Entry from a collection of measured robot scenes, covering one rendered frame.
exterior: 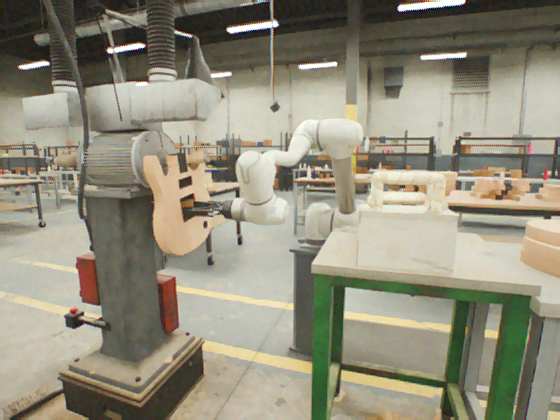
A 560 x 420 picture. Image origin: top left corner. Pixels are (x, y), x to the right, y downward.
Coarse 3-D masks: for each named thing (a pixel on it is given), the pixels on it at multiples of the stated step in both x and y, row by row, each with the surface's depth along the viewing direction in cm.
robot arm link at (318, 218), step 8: (312, 208) 183; (320, 208) 181; (328, 208) 183; (312, 216) 182; (320, 216) 180; (328, 216) 179; (312, 224) 182; (320, 224) 180; (328, 224) 178; (312, 232) 183; (320, 232) 181; (328, 232) 180
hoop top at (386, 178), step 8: (376, 176) 85; (384, 176) 85; (392, 176) 84; (400, 176) 84; (408, 176) 83; (416, 176) 83; (424, 176) 82; (432, 176) 81; (440, 176) 81; (400, 184) 85; (408, 184) 84; (416, 184) 83; (424, 184) 83; (432, 184) 82
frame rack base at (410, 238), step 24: (360, 216) 87; (384, 216) 85; (408, 216) 83; (432, 216) 82; (456, 216) 80; (360, 240) 88; (384, 240) 86; (408, 240) 84; (432, 240) 83; (360, 264) 89; (384, 264) 87; (408, 264) 85; (432, 264) 84
